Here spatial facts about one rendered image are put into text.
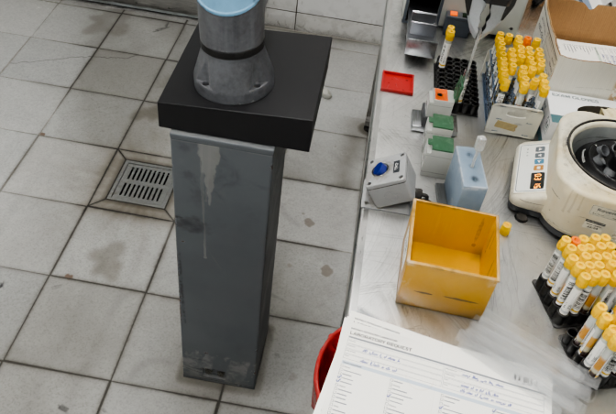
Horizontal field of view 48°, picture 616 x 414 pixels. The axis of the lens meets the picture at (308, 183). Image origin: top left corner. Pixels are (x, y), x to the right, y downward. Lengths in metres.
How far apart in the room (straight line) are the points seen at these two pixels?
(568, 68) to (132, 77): 1.95
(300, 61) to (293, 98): 0.12
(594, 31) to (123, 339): 1.46
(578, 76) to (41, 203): 1.72
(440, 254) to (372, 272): 0.12
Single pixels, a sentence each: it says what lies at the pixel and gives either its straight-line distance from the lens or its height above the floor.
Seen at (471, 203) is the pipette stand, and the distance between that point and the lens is 1.16.
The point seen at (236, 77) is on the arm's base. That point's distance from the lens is 1.24.
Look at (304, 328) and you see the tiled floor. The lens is 2.08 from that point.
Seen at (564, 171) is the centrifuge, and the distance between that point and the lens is 1.21.
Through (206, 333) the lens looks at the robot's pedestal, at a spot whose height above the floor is 0.23.
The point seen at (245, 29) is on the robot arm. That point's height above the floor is 1.09.
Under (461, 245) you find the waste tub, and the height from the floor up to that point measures 0.90.
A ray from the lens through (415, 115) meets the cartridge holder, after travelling 1.39.
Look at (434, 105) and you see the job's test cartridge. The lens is 1.34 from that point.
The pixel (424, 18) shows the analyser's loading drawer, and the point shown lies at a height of 0.93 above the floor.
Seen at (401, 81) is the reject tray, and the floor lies 0.88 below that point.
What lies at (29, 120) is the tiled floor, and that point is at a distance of 2.80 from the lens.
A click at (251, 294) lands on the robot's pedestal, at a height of 0.42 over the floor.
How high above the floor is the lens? 1.72
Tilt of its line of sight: 44 degrees down
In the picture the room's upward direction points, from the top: 8 degrees clockwise
